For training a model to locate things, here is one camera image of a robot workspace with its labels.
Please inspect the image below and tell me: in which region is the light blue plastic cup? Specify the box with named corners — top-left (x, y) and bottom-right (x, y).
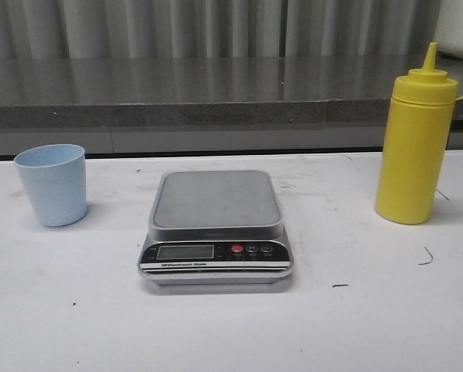
top-left (14, 144), bottom-right (87, 227)

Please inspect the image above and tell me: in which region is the yellow squeeze bottle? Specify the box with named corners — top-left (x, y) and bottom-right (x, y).
top-left (375, 42), bottom-right (462, 225)

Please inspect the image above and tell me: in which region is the silver digital kitchen scale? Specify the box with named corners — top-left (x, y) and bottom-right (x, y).
top-left (137, 170), bottom-right (294, 286)

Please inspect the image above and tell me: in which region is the grey stone counter ledge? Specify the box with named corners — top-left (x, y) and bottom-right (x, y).
top-left (0, 53), bottom-right (463, 157)

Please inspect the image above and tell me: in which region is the white appliance in background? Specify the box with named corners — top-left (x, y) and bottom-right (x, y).
top-left (434, 0), bottom-right (463, 60)

